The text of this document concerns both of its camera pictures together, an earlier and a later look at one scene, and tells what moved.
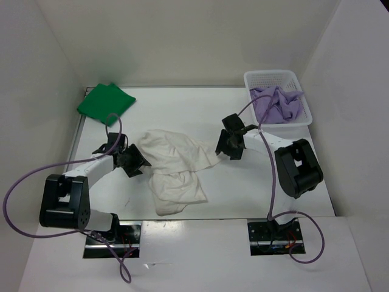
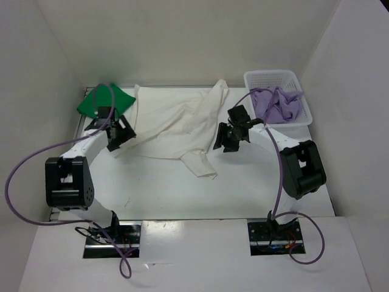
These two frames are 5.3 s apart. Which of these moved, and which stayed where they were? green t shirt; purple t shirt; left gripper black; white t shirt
Moved: left gripper black; white t shirt
Stayed: green t shirt; purple t shirt
